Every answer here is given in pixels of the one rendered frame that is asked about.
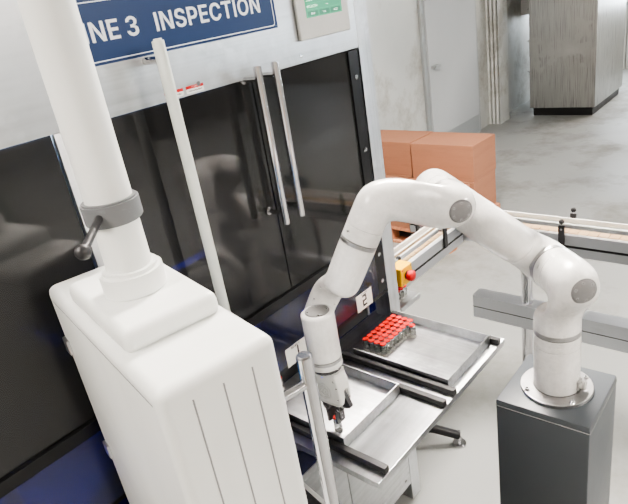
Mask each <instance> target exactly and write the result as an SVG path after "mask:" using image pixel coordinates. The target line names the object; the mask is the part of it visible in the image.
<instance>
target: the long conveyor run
mask: <svg viewBox="0 0 628 504"><path fill-rule="evenodd" d="M503 211H505V210H503ZM505 212H506V213H508V214H509V215H511V216H512V217H514V216H517V217H514V218H515V219H517V220H518V221H520V222H521V223H523V224H524V225H526V226H527V227H529V228H531V229H532V230H534V231H536V232H538V233H540V234H542V235H545V236H547V237H549V238H551V239H553V240H555V241H557V242H559V243H560V244H562V245H563V246H565V247H566V248H568V249H569V250H570V251H572V252H573V253H575V254H576V255H578V256H579V257H581V258H584V259H590V260H597V261H604V262H610V263H617V264H623V265H628V230H625V229H628V224H621V223H612V222H603V221H594V220H585V219H577V214H576V213H574V212H576V208H574V207H573V208H571V212H572V213H570V218H567V217H558V216H549V215H540V214H531V213H523V212H514V211H505ZM522 217H526V218H522ZM531 218H534V219H531ZM539 219H543V220H539ZM548 220H551V221H548ZM556 221H559V222H556ZM565 222H568V223H565ZM576 223H577V224H576ZM582 224H585V225H582ZM591 225H594V226H591ZM409 226H410V232H414V233H416V228H415V224H410V223H409ZM599 226H602V227H599ZM608 227H611V228H608ZM616 228H620V229H616Z"/></svg>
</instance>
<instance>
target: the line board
mask: <svg viewBox="0 0 628 504"><path fill-rule="evenodd" d="M76 4H77V7H78V10H79V14H80V17H81V20H82V24H83V27H84V31H85V34H86V37H87V41H88V44H89V48H90V51H91V54H92V58H93V61H94V64H95V67H97V66H101V65H106V64H110V63H115V62H120V61H124V60H129V59H134V58H138V57H143V56H148V55H152V54H154V50H153V47H152V43H151V42H152V41H153V39H157V38H162V40H164V42H165V46H166V50H167V51H171V50H176V49H180V48H185V47H190V46H194V45H199V44H204V43H208V42H213V41H217V40H222V39H227V38H231V37H236V36H241V35H245V34H250V33H255V32H259V31H264V30H269V29H273V28H278V24H277V18H276V12H275V7H274V1H273V0H76Z"/></svg>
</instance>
